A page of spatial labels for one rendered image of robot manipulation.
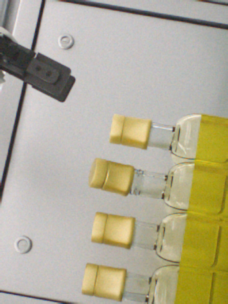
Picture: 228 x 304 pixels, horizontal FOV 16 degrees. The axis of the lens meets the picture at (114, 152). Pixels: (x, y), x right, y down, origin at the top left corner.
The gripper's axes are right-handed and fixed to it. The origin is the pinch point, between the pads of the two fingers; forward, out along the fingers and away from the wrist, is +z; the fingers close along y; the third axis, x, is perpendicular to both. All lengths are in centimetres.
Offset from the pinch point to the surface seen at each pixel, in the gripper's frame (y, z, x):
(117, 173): -2.4, 10.7, -5.7
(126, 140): -4.8, 9.8, -2.0
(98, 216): -1.6, 11.0, -10.8
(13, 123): -17.8, -4.9, -5.7
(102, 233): -1.1, 12.2, -12.2
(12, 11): -25.0, -13.6, 8.1
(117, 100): -20.2, 5.4, 3.3
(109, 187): -2.7, 10.6, -7.5
